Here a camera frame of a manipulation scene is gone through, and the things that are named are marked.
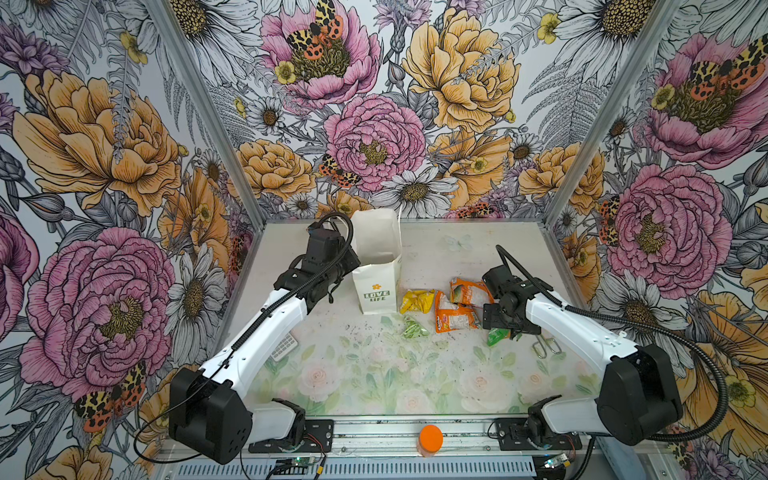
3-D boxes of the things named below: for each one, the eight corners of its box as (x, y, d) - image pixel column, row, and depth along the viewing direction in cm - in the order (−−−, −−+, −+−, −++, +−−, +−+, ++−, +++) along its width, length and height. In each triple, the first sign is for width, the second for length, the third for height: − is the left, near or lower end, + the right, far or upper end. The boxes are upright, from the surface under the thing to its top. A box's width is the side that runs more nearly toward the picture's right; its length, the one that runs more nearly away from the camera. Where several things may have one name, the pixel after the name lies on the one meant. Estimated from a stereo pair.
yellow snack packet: (399, 312, 98) (400, 297, 91) (407, 296, 102) (408, 281, 95) (426, 322, 96) (428, 308, 89) (432, 305, 99) (435, 290, 93)
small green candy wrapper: (403, 339, 92) (404, 333, 89) (403, 323, 95) (403, 317, 92) (427, 339, 92) (428, 334, 89) (426, 323, 95) (427, 317, 92)
